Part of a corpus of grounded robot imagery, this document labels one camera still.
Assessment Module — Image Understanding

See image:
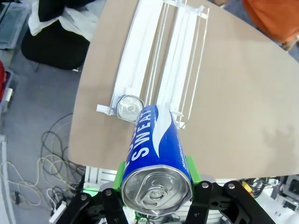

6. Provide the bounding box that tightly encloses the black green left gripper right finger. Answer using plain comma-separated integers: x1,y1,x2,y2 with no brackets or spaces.
184,155,274,224

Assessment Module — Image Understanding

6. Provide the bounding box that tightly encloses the white floor cable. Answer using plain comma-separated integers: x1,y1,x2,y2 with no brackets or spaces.
0,153,79,207

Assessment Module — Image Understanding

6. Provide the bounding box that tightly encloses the black cushion seat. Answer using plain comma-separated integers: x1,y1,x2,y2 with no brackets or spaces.
21,29,91,70

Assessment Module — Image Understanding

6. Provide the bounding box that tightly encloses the person in orange shirt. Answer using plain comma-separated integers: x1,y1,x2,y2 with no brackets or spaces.
242,0,299,51

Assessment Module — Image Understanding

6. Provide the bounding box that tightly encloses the clear acrylic can dispenser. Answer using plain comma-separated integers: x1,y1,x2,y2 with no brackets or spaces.
97,0,210,130

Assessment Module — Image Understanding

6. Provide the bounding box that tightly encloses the red bag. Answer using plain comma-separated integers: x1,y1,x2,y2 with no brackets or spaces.
0,60,6,94

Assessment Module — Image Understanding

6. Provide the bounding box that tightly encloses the black floor cable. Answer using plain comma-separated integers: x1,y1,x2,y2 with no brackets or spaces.
41,113,81,189

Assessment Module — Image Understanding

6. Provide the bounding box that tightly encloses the white cloth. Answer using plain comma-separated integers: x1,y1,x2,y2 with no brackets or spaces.
28,0,99,43

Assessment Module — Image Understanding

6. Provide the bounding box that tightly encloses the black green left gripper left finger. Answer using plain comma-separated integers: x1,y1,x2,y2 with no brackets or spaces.
48,161,131,224

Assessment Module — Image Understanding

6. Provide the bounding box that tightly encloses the white slotted base panel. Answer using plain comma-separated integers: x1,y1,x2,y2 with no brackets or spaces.
84,166,117,186

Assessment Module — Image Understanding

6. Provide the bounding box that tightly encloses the white power strip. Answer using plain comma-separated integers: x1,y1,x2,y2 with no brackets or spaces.
48,200,68,224

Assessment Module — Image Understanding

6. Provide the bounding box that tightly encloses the clear plastic storage box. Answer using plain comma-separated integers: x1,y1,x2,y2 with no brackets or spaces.
0,2,31,51

